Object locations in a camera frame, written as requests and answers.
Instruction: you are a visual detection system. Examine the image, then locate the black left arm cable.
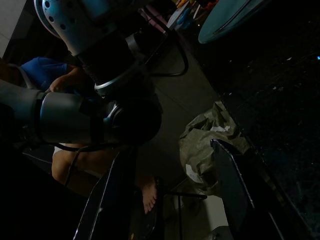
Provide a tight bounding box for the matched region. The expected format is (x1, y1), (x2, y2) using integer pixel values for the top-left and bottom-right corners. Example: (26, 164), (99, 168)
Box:
(146, 13), (190, 77)

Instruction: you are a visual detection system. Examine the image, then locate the olive green plastic bag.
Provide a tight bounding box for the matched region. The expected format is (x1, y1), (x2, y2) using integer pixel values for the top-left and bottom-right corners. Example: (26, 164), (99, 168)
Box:
(178, 101), (251, 199)

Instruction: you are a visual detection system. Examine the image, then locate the person in blue shirt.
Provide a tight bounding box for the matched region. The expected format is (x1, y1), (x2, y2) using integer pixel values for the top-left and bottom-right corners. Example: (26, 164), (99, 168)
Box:
(0, 56), (160, 215)

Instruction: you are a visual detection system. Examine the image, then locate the light blue plate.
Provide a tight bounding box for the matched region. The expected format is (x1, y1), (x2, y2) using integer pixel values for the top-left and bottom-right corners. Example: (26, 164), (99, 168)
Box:
(198, 0), (274, 45)

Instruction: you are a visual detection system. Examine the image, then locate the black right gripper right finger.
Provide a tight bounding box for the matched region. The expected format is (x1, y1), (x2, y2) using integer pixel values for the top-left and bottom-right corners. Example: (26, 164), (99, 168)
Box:
(209, 138), (285, 240)

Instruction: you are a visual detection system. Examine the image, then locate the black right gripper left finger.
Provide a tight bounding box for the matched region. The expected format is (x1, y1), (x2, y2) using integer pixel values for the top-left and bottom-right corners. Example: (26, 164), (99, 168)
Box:
(73, 147), (138, 240)

